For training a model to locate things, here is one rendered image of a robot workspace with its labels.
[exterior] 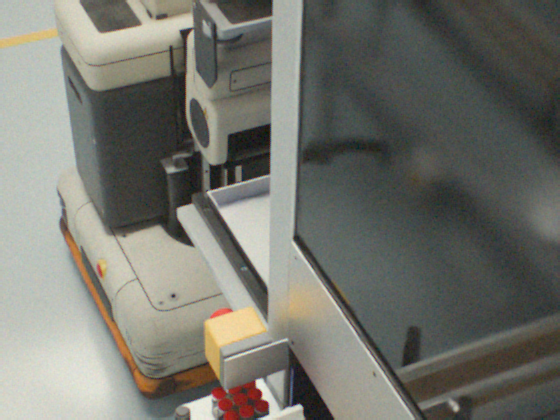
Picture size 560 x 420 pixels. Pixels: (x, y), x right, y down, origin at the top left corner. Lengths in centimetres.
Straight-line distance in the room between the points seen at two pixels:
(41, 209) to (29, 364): 57
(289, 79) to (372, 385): 36
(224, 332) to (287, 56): 43
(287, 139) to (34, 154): 224
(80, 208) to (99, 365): 39
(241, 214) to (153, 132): 74
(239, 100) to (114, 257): 61
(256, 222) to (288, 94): 65
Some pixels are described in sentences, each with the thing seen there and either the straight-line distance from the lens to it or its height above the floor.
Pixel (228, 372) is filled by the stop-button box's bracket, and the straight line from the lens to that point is 155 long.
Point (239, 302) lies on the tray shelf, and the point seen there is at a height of 88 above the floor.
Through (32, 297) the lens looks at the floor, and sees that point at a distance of 310.
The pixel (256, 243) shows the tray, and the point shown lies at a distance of 190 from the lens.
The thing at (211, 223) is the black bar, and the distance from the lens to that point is 191.
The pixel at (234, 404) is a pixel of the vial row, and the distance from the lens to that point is 162.
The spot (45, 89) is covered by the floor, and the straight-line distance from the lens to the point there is 379.
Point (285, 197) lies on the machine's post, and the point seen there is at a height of 126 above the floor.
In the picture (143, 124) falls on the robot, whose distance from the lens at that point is 264.
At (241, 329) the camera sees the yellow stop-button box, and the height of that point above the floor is 103.
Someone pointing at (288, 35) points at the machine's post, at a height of 149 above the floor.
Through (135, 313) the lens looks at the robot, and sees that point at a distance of 265.
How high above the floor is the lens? 218
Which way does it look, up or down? 43 degrees down
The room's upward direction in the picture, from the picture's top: 3 degrees clockwise
